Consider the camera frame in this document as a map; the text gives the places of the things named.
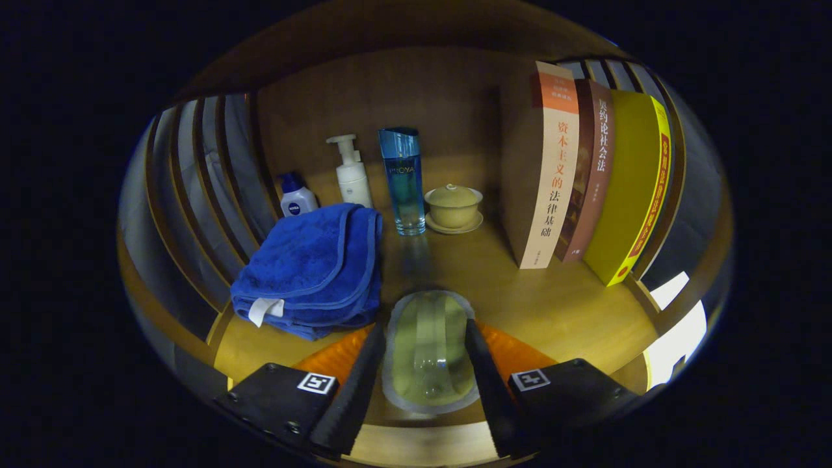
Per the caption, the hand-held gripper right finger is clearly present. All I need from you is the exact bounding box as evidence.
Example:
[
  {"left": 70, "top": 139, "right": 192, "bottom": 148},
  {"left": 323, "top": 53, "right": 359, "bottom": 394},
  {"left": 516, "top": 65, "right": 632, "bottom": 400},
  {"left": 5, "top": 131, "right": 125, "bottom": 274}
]
[{"left": 465, "top": 318, "right": 641, "bottom": 459}]

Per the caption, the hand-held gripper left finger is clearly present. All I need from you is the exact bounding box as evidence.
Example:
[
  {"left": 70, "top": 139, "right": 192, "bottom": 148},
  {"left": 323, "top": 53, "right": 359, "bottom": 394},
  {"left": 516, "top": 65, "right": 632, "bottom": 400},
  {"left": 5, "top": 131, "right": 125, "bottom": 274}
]
[{"left": 214, "top": 323, "right": 387, "bottom": 459}]

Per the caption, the green scrub brush white base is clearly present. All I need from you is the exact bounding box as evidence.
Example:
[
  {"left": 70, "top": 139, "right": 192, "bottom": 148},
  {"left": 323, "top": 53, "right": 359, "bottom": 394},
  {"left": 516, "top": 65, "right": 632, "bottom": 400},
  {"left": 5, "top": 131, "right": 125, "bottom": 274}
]
[{"left": 382, "top": 290, "right": 482, "bottom": 415}]

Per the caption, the wooden countertop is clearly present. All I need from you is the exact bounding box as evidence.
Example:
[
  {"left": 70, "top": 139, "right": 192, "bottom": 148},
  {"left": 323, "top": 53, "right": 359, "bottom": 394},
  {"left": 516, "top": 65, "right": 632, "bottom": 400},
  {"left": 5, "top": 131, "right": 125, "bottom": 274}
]
[{"left": 207, "top": 153, "right": 660, "bottom": 430}]

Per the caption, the wooden cabinet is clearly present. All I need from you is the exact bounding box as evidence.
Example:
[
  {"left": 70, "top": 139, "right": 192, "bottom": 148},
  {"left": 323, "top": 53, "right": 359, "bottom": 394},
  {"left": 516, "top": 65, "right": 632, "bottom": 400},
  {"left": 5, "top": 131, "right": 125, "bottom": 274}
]
[{"left": 117, "top": 0, "right": 735, "bottom": 404}]

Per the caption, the folded blue towel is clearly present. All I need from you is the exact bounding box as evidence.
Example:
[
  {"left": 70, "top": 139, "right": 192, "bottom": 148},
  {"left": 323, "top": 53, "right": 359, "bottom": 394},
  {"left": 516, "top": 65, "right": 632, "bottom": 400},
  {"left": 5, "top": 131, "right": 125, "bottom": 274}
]
[{"left": 230, "top": 203, "right": 384, "bottom": 342}]

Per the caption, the beige lidded teacup with saucer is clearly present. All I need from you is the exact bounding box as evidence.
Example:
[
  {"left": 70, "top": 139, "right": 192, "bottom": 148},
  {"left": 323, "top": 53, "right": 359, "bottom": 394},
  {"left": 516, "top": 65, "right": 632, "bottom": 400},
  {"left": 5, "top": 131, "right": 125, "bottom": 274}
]
[{"left": 424, "top": 183, "right": 484, "bottom": 235}]

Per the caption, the white table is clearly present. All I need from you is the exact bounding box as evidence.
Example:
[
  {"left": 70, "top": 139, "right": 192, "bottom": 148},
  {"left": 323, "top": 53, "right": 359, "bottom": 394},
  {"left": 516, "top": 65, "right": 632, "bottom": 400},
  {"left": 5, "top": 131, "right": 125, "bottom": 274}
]
[{"left": 643, "top": 271, "right": 708, "bottom": 391}]

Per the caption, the small white bottle blue cap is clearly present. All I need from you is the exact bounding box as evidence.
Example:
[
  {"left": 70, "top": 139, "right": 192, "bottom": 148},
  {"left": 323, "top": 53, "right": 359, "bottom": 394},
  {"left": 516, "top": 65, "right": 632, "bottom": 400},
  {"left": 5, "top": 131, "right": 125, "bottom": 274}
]
[{"left": 278, "top": 171, "right": 320, "bottom": 217}]

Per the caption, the tall blue glass bottle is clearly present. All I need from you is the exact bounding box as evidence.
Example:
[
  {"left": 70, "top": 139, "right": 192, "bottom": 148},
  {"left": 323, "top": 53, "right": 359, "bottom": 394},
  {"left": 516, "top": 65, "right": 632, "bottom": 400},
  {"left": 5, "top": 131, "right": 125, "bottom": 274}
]
[{"left": 378, "top": 127, "right": 427, "bottom": 237}]

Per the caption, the white pump bottle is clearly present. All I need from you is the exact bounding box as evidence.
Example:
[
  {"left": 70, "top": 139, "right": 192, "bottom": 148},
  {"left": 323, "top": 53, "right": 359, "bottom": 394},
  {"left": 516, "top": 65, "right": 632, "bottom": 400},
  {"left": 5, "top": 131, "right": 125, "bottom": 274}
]
[{"left": 326, "top": 134, "right": 374, "bottom": 209}]

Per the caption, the beige book with orange band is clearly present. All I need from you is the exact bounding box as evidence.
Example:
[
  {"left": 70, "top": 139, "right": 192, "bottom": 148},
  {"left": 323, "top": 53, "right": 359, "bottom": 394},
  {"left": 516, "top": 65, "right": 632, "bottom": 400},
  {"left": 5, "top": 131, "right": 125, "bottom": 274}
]
[{"left": 499, "top": 60, "right": 580, "bottom": 270}]

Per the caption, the brown book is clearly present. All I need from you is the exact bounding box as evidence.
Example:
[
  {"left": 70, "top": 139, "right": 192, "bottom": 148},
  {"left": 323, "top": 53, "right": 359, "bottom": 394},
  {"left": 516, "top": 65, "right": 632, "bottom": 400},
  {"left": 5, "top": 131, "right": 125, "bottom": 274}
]
[{"left": 556, "top": 78, "right": 616, "bottom": 263}]

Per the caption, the yellow book with red label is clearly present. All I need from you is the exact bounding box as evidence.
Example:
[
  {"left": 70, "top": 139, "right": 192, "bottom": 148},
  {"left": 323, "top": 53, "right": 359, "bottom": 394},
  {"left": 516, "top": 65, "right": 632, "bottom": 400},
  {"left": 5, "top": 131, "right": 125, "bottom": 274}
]
[{"left": 583, "top": 90, "right": 673, "bottom": 287}]

